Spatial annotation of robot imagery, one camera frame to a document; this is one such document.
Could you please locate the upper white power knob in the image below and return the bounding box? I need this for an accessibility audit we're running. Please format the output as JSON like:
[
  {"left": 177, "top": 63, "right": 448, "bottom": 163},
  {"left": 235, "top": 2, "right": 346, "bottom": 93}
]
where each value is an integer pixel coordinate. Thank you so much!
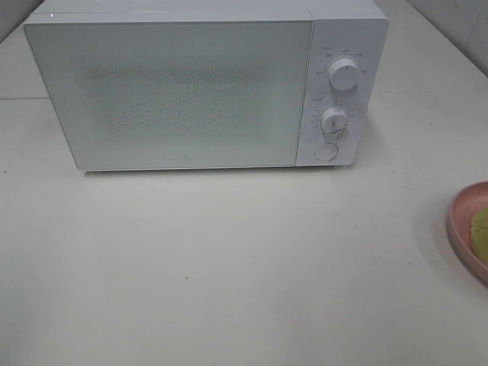
[{"left": 328, "top": 56, "right": 360, "bottom": 92}]

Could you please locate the round white door button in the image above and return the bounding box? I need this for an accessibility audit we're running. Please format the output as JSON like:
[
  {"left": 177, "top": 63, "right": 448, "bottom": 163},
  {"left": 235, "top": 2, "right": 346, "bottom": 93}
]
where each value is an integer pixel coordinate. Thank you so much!
[{"left": 314, "top": 143, "right": 339, "bottom": 162}]

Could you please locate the white microwave door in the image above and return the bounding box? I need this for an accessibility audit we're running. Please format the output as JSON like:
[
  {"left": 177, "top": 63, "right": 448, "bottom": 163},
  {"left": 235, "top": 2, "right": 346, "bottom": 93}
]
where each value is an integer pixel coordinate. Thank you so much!
[{"left": 24, "top": 21, "right": 312, "bottom": 171}]

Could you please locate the white microwave oven body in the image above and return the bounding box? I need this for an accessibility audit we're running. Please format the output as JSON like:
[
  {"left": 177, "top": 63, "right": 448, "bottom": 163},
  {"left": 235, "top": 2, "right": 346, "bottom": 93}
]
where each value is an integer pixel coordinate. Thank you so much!
[{"left": 24, "top": 1, "right": 389, "bottom": 170}]

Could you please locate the pink round plate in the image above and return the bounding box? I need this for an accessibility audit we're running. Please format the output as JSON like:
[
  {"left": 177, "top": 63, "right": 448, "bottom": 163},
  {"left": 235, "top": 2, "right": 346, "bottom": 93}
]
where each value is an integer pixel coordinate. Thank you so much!
[{"left": 447, "top": 181, "right": 487, "bottom": 287}]

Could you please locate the lower white timer knob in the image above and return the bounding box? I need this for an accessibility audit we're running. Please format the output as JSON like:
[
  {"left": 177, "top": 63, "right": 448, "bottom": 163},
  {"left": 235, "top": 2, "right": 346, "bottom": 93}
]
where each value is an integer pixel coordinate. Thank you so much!
[{"left": 320, "top": 108, "right": 348, "bottom": 134}]

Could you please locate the white bread sandwich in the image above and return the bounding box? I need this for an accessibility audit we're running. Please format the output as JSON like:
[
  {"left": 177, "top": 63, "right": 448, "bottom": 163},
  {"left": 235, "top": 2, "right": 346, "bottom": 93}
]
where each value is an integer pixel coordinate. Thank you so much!
[{"left": 470, "top": 207, "right": 488, "bottom": 265}]

